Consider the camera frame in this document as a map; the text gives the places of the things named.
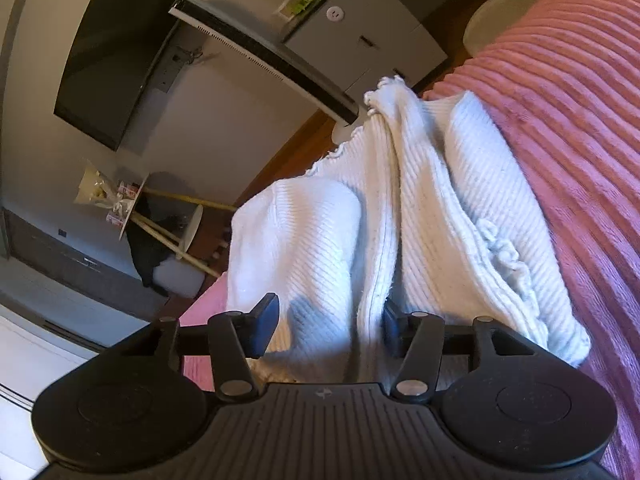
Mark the grey small cabinet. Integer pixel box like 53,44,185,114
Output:
283,0,447,101

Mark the round wooden side table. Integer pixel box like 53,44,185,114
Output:
72,159,239,280

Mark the black wall television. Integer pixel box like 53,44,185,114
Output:
54,0,177,151

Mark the white ribbed knit garment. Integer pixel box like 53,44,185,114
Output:
228,77,591,384

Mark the white standing floor lamp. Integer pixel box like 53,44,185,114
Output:
169,0,359,126

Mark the pink ribbed plush blanket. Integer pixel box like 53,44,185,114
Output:
184,0,639,479

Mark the dark low tv cabinet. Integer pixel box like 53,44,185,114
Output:
2,209,167,321

